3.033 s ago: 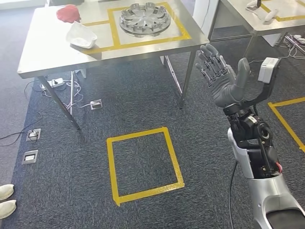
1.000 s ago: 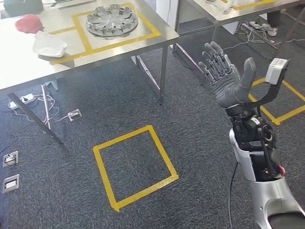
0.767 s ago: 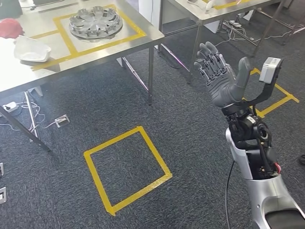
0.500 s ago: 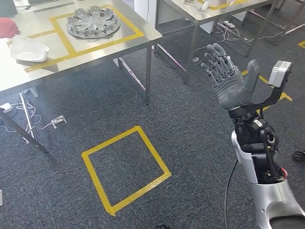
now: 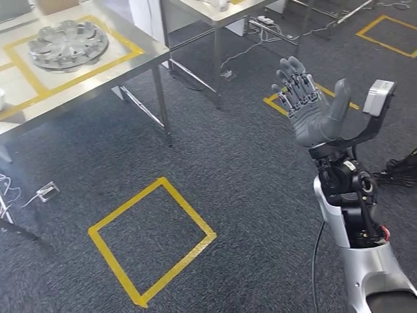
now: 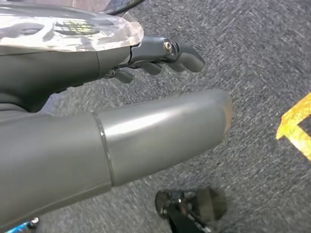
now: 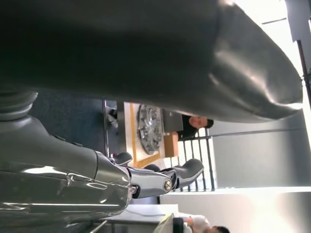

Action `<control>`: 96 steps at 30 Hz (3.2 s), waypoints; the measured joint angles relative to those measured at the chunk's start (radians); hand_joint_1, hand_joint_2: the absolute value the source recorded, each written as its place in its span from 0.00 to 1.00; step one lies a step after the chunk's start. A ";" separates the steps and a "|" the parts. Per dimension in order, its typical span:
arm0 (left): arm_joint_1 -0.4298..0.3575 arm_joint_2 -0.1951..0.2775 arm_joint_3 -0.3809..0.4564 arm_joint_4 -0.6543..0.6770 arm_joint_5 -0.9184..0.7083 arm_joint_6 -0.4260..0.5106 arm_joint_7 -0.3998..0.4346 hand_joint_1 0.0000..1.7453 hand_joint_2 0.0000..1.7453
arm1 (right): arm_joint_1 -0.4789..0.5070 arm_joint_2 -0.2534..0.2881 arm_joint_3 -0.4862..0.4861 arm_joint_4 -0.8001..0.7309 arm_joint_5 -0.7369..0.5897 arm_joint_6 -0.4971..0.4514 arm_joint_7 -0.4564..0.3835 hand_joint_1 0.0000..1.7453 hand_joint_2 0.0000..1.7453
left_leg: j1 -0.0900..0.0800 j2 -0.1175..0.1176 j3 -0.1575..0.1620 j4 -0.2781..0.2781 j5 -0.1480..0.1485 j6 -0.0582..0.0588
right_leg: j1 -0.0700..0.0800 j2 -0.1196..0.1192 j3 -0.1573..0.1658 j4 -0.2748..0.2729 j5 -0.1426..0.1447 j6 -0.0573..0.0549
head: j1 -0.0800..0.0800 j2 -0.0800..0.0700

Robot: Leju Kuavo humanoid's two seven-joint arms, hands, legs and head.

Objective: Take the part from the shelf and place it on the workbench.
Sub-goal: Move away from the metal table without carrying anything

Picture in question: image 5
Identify steel workbench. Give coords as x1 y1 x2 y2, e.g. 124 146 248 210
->
159 0 315 110
0 0 173 243

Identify white floor cables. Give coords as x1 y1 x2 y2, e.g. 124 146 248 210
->
0 172 40 219

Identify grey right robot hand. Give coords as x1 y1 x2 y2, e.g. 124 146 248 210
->
271 56 351 149

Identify grey wheel cover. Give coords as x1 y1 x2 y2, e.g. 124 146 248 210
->
28 19 109 74

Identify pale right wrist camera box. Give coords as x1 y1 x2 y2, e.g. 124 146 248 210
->
363 79 397 145

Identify white upright panel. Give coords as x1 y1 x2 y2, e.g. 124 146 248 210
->
128 0 165 44

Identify yellow floor tape outline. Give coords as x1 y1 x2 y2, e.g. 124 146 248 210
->
263 82 361 117
355 14 417 59
87 176 218 309

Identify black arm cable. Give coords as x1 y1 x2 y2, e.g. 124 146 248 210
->
311 220 327 313

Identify white floor cable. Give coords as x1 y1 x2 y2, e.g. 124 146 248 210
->
219 17 336 72

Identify black ribbed caster base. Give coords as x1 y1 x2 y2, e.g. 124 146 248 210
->
373 148 417 188

